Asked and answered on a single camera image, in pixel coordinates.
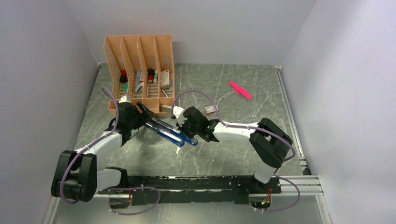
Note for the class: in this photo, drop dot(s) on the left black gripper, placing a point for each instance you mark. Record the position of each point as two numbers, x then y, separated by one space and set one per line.
144 116

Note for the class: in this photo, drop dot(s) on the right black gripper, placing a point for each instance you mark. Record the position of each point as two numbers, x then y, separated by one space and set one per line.
183 131

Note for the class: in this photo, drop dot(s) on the blue stapler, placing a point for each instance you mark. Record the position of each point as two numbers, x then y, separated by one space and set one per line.
167 134
174 131

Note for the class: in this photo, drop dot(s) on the red white staple box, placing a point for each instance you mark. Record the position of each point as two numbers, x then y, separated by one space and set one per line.
211 109

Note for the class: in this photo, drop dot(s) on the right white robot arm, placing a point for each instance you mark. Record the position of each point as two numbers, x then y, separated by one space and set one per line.
270 142

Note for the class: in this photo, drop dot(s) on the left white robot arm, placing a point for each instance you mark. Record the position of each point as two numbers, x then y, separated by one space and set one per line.
77 177

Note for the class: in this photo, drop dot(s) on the white grey stapler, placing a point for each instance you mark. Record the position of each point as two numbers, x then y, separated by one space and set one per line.
165 108

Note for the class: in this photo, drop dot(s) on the grey stapler in organizer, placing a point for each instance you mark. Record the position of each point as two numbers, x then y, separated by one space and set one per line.
139 81

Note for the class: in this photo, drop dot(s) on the white box in organizer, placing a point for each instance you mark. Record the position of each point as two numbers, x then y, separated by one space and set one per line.
165 79

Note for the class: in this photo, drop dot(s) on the red black bottle right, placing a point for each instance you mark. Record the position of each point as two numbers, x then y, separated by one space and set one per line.
151 74

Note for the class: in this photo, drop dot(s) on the red black bottle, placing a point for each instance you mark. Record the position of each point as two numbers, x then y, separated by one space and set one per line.
123 77
151 74

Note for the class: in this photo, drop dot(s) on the red black bottle left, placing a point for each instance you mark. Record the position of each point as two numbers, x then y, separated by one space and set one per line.
123 77

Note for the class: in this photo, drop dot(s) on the orange plastic desk organizer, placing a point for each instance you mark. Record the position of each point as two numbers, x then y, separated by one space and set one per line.
142 67

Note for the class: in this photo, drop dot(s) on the pink plastic clip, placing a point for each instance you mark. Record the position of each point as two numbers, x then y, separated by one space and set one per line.
240 90

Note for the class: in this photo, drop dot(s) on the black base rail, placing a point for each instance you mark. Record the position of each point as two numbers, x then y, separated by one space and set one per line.
143 189

